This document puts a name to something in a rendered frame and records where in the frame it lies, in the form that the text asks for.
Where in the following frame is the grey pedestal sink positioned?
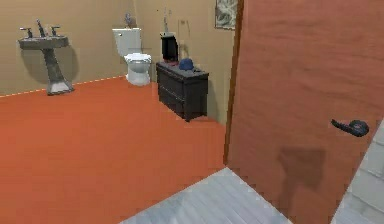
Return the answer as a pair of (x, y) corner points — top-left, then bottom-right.
(17, 18), (75, 97)

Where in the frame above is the grey spray bottle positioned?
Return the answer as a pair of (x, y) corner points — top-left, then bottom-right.
(123, 12), (134, 30)

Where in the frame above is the black chest of drawers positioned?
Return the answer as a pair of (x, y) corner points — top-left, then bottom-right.
(155, 61), (210, 123)

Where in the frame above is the white toilet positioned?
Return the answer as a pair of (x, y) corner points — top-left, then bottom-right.
(111, 27), (153, 87)

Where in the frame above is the reddish brown room door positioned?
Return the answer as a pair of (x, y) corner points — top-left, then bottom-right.
(222, 0), (384, 224)

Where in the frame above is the black door handle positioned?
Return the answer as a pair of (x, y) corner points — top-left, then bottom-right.
(330, 118), (370, 138)

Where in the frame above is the framed wall picture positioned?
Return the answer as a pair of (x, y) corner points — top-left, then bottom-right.
(214, 0), (239, 31)

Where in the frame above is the blue round object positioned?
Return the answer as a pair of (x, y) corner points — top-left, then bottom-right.
(178, 57), (195, 72)

